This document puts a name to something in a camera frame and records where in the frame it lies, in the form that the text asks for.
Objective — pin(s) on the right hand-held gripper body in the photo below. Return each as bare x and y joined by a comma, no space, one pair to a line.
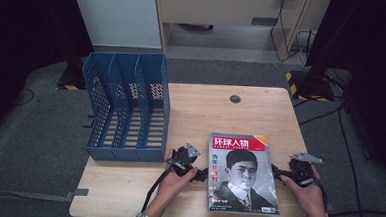
301,171

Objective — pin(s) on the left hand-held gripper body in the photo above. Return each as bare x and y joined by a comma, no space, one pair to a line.
187,155

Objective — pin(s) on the red header portrait magazine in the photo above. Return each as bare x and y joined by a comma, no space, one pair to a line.
244,178

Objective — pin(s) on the blue plastic file rack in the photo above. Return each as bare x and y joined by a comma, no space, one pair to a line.
125,153

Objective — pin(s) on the person's left hand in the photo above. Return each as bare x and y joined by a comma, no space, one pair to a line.
173,187

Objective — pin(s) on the person's right hand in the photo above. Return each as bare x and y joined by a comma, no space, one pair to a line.
311,198

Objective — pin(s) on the grey round table grommet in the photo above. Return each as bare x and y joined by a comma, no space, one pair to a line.
235,99

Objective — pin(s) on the grey tape piece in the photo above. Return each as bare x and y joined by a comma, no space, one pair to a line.
81,192

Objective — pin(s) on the black curtain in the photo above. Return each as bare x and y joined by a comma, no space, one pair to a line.
18,29
377,48

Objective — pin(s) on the light wooden desk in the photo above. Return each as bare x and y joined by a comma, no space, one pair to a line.
219,9

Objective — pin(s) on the white cabinet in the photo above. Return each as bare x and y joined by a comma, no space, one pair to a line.
119,14

